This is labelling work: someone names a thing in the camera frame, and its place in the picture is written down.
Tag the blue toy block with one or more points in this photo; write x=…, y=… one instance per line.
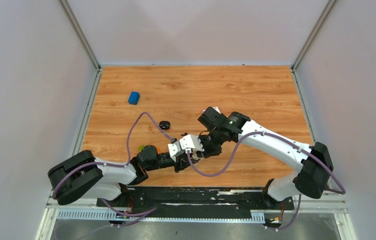
x=134, y=98

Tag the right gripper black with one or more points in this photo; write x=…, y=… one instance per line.
x=207, y=153

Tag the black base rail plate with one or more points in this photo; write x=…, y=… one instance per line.
x=197, y=202

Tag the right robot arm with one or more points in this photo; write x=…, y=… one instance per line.
x=312, y=163

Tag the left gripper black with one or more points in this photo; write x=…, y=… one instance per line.
x=181, y=162

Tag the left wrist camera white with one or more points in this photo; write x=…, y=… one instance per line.
x=174, y=150

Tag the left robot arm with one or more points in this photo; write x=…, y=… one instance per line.
x=84, y=176

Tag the orange green toy block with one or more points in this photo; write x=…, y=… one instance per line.
x=148, y=148

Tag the red pink small box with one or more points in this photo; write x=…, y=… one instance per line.
x=217, y=109

